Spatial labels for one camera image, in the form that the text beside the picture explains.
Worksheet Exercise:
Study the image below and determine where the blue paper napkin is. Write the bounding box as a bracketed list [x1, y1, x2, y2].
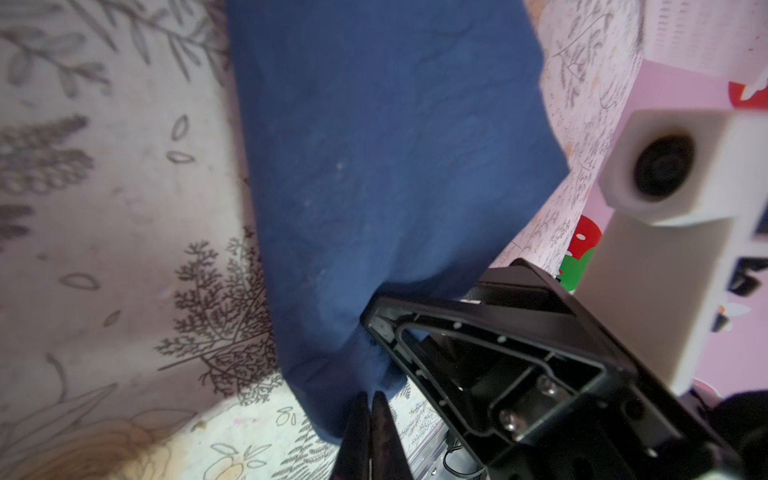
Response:
[226, 1, 569, 443]

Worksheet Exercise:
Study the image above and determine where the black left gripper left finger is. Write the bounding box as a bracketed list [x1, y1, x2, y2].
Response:
[330, 393, 371, 480]

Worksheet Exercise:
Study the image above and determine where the white plastic basket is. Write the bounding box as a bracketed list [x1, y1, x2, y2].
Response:
[643, 0, 767, 85]

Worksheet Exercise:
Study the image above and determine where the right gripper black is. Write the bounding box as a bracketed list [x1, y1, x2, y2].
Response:
[361, 259, 746, 479]

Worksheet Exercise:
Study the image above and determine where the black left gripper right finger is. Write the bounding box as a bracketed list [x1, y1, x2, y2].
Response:
[371, 391, 413, 480]

